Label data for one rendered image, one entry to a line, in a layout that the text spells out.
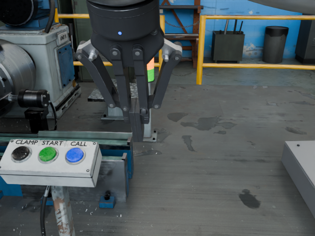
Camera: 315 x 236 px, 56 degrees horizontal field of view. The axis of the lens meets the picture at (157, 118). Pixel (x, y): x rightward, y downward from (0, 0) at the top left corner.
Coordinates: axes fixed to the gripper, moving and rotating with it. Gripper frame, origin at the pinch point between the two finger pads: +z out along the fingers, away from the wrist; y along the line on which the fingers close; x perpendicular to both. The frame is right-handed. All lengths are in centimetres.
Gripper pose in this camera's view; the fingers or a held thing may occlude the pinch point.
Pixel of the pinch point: (137, 121)
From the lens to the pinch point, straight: 45.1
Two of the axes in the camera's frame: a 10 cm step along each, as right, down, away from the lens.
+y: -10.0, -0.2, 0.6
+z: 0.3, 6.6, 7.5
